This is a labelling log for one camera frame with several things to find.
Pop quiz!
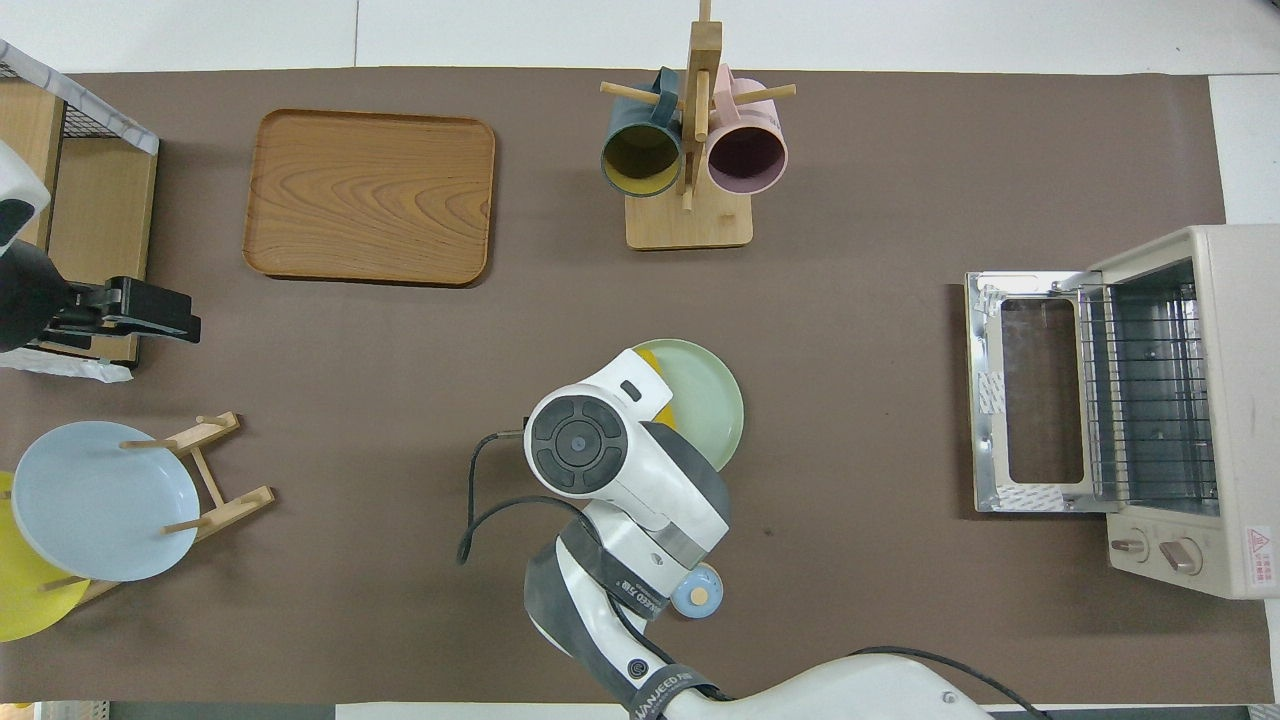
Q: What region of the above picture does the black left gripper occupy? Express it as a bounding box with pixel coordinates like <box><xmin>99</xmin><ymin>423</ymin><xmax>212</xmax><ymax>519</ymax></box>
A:
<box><xmin>40</xmin><ymin>278</ymin><xmax>202</xmax><ymax>347</ymax></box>

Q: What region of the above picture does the yellow corn cob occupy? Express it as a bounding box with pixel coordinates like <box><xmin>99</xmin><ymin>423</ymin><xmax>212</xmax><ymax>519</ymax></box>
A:
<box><xmin>632</xmin><ymin>346</ymin><xmax>679</xmax><ymax>431</ymax></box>

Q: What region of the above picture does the light green plate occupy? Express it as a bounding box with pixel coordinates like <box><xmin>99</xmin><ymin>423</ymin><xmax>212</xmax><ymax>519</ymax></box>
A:
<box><xmin>630</xmin><ymin>338</ymin><xmax>746</xmax><ymax>473</ymax></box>

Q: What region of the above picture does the toaster oven glass door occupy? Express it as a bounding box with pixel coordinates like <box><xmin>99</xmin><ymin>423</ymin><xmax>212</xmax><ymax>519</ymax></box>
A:
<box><xmin>965</xmin><ymin>270</ymin><xmax>1121</xmax><ymax>514</ymax></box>

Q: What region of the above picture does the white toaster oven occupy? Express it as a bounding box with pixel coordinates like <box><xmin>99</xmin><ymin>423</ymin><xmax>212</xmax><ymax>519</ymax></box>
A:
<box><xmin>965</xmin><ymin>224</ymin><xmax>1280</xmax><ymax>601</ymax></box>

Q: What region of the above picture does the light blue plate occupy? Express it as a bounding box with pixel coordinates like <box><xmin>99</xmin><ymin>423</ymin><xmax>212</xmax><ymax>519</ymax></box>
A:
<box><xmin>12</xmin><ymin>421</ymin><xmax>201</xmax><ymax>583</ymax></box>

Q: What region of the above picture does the white checked fabric liner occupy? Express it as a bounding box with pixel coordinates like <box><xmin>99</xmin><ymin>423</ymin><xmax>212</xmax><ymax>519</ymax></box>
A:
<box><xmin>0</xmin><ymin>40</ymin><xmax>161</xmax><ymax>384</ymax></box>

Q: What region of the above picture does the wooden plate rack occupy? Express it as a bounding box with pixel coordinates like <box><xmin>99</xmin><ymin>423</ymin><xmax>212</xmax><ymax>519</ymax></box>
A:
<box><xmin>40</xmin><ymin>411</ymin><xmax>276</xmax><ymax>606</ymax></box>

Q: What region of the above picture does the wooden serving tray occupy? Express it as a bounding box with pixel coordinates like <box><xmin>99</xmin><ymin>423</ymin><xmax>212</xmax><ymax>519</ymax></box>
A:
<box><xmin>243</xmin><ymin>108</ymin><xmax>497</xmax><ymax>288</ymax></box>

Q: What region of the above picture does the yellow plate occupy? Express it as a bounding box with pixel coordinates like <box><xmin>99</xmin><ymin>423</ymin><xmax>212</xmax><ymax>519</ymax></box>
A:
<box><xmin>0</xmin><ymin>470</ymin><xmax>93</xmax><ymax>643</ymax></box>

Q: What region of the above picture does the dark blue mug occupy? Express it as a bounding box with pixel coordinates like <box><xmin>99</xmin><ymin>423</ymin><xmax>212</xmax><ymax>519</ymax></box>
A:
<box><xmin>600</xmin><ymin>68</ymin><xmax>683</xmax><ymax>198</ymax></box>

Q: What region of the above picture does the wooden mug tree stand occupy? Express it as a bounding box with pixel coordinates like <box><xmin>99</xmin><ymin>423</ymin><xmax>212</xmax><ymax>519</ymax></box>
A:
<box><xmin>600</xmin><ymin>0</ymin><xmax>798</xmax><ymax>251</ymax></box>

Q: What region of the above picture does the pink mug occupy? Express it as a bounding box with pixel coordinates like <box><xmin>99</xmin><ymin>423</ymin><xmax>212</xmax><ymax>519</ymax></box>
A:
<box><xmin>706</xmin><ymin>64</ymin><xmax>790</xmax><ymax>196</ymax></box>

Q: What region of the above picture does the brown table mat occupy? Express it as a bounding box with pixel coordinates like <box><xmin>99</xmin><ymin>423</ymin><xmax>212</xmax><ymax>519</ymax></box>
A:
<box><xmin>0</xmin><ymin>68</ymin><xmax>1273</xmax><ymax>706</ymax></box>

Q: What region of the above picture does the wire basket wooden shelf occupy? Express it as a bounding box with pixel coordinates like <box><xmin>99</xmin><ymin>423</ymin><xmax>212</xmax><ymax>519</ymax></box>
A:
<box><xmin>0</xmin><ymin>40</ymin><xmax>161</xmax><ymax>384</ymax></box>

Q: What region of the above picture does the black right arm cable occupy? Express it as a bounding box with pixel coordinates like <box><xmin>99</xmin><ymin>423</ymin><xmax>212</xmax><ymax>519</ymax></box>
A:
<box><xmin>457</xmin><ymin>430</ymin><xmax>601</xmax><ymax>567</ymax></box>

